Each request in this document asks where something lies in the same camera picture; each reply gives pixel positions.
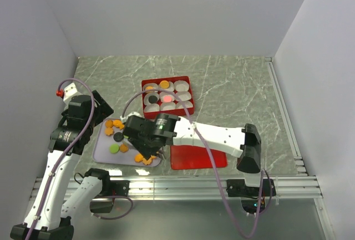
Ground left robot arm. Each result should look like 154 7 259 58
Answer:
10 85 113 239

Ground orange leaf cookie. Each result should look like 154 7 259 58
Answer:
104 127 114 136
142 157 153 165

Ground orange leaf cookie bottom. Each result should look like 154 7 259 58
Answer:
142 157 153 165

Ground red box lid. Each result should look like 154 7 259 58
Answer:
170 145 212 170

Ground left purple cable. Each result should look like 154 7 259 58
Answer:
23 78 134 240

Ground green sandwich cookie lower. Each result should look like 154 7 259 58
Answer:
109 144 120 154

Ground aluminium rail right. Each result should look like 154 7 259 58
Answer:
265 57 308 176

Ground orange round cookie hidden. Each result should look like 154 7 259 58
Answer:
159 80 170 89

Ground orange leaf cookie top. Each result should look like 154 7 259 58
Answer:
104 127 114 136

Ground brown round cookie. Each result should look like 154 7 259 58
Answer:
119 144 129 153

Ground metal tongs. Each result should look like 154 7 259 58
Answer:
128 137 166 160

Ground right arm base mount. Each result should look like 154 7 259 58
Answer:
226 179 276 198

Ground chocolate chip cookie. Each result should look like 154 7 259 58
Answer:
105 120 113 128

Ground red cookie box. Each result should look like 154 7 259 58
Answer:
141 76 195 119

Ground black sandwich cookie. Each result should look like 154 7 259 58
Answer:
148 95 159 104
113 132 124 142

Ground orange fish cookie bottom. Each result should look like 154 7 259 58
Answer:
134 154 144 163

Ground lavender plastic tray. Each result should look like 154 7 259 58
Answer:
93 119 161 167

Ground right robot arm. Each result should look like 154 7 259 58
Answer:
121 112 264 195

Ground orange fish cookie top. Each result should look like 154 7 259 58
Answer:
113 119 125 130

